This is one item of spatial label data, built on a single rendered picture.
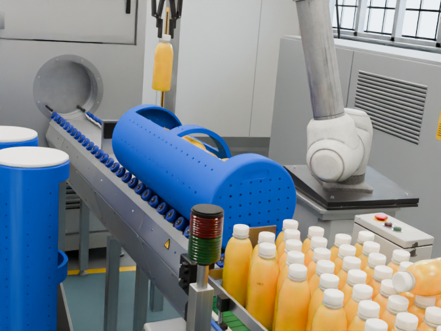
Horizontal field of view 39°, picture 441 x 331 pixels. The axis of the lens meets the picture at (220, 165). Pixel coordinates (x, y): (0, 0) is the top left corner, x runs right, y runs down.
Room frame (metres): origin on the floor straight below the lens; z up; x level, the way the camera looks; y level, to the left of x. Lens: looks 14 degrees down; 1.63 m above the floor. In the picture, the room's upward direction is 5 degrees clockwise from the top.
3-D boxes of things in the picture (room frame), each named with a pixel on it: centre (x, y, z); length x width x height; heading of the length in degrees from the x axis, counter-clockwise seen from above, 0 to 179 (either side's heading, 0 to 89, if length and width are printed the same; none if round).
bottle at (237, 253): (1.46, -0.06, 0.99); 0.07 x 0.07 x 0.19
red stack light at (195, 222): (1.12, 0.02, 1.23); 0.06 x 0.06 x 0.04
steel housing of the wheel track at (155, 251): (2.55, 0.37, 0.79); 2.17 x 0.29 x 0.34; 28
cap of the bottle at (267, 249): (1.35, -0.12, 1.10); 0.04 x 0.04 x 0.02
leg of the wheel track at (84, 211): (3.45, 0.77, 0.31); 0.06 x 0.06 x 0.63; 28
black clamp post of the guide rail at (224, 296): (1.33, -0.03, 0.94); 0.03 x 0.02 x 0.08; 28
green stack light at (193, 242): (1.12, 0.02, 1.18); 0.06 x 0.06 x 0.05
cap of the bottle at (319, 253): (1.34, -0.25, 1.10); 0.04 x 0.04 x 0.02
